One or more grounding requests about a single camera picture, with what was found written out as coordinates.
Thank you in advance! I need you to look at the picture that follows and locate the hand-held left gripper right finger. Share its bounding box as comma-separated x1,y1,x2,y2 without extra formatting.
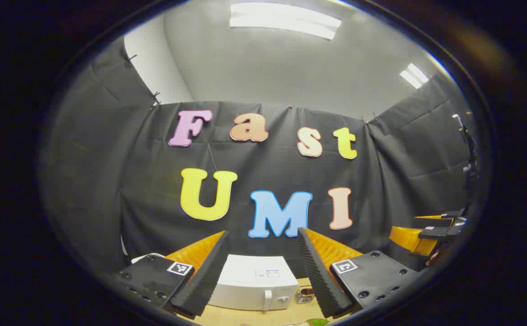
297,227,420,320

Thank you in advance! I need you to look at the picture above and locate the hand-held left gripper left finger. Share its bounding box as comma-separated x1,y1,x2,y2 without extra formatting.
114,230,230,320

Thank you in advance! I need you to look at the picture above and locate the white microwave oven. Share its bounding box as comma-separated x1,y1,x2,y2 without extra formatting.
208,254,299,312

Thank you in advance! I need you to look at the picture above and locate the metal mesh utensil holder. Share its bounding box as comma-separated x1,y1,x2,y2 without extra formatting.
295,286,315,305

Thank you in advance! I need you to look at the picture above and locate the small ceiling light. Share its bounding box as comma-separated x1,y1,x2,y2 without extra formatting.
399,63,429,89

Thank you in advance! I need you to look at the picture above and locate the black backdrop cloth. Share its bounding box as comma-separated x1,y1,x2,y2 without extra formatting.
42,36,476,290

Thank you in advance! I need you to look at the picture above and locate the long ceiling light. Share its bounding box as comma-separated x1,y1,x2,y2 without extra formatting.
229,2,342,41

